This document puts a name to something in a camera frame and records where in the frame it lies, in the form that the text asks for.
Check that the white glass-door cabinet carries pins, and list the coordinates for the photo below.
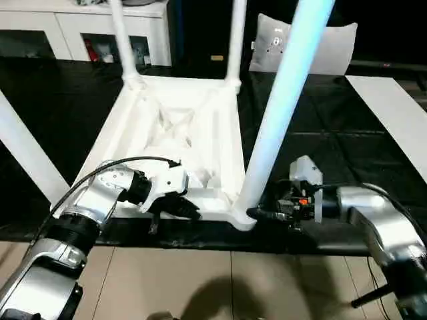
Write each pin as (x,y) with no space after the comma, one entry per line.
(66,26)

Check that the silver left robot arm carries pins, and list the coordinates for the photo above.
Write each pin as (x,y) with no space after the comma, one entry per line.
(96,196)

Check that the white flat board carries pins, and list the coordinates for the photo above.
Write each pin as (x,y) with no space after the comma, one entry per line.
(390,106)

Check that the black mat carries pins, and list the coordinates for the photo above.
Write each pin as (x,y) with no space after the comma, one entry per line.
(333,116)

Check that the white plastic table top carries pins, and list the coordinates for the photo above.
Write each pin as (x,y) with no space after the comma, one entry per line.
(213,150)

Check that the grey pillow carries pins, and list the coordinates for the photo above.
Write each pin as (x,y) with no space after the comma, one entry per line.
(330,50)

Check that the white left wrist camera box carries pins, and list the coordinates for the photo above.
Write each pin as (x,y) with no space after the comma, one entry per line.
(170,181)

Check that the black case with gold label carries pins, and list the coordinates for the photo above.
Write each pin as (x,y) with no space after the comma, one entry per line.
(200,33)

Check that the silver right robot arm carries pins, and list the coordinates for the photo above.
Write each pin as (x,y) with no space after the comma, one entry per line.
(383,220)

